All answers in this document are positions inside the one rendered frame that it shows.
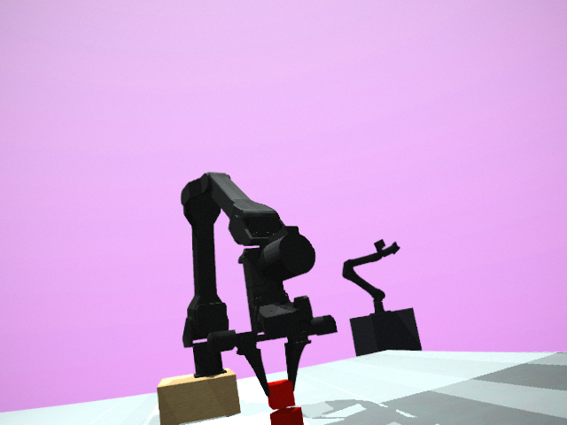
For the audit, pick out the red cube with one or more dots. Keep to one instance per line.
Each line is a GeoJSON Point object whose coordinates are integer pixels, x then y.
{"type": "Point", "coordinates": [281, 394]}
{"type": "Point", "coordinates": [287, 416]}

